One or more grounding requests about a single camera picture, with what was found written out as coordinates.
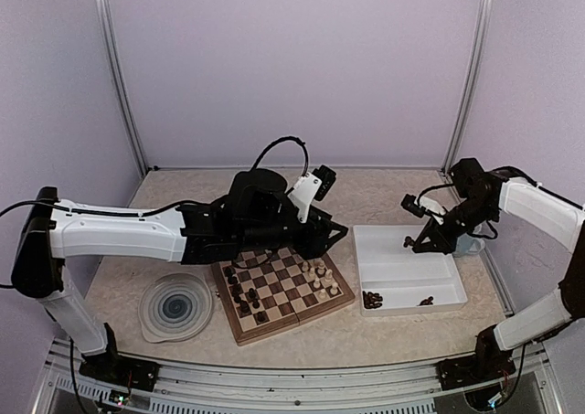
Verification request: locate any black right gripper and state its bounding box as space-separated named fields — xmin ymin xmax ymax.
xmin=413 ymin=196 xmax=497 ymax=255

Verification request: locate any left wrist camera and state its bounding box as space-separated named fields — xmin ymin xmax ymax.
xmin=287 ymin=165 xmax=336 ymax=223

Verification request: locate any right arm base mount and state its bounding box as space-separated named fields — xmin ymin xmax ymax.
xmin=436 ymin=326 xmax=527 ymax=412

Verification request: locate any dark chess piece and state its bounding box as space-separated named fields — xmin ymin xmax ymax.
xmin=224 ymin=267 xmax=238 ymax=284

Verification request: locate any right aluminium frame post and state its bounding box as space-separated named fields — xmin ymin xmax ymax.
xmin=441 ymin=0 xmax=494 ymax=175

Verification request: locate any collapsible silicone bowl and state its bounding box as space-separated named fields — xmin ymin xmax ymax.
xmin=138 ymin=272 xmax=213 ymax=344

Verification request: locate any light blue mug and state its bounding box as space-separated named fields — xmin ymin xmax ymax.
xmin=452 ymin=235 xmax=485 ymax=257

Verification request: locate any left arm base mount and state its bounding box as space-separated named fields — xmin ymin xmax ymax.
xmin=80 ymin=323 xmax=160 ymax=392

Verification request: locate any left aluminium frame post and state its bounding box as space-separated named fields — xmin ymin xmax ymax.
xmin=95 ymin=0 xmax=149 ymax=177

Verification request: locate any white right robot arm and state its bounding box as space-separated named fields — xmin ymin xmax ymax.
xmin=401 ymin=158 xmax=584 ymax=381

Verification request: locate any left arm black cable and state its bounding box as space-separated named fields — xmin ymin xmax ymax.
xmin=0 ymin=135 xmax=310 ymax=292

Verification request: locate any wooden chess board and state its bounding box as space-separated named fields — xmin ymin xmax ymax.
xmin=211 ymin=248 xmax=356 ymax=346

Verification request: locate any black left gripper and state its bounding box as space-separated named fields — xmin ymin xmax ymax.
xmin=237 ymin=198 xmax=348 ymax=260

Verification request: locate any front aluminium rail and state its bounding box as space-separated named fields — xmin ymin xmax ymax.
xmin=27 ymin=335 xmax=563 ymax=414

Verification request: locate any white plastic tray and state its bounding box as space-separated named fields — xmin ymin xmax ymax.
xmin=353 ymin=225 xmax=468 ymax=317

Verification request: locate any aluminium frame post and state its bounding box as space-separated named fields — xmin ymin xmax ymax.
xmin=441 ymin=0 xmax=494 ymax=175
xmin=95 ymin=0 xmax=149 ymax=177

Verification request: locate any dark pawn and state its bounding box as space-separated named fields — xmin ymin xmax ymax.
xmin=255 ymin=312 xmax=267 ymax=324

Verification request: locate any white chess pieces row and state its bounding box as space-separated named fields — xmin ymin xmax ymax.
xmin=296 ymin=259 xmax=341 ymax=306

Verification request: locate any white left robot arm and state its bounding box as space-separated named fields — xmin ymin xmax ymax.
xmin=11 ymin=166 xmax=348 ymax=382

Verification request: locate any dark piece back rank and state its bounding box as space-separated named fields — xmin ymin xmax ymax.
xmin=239 ymin=302 xmax=250 ymax=315

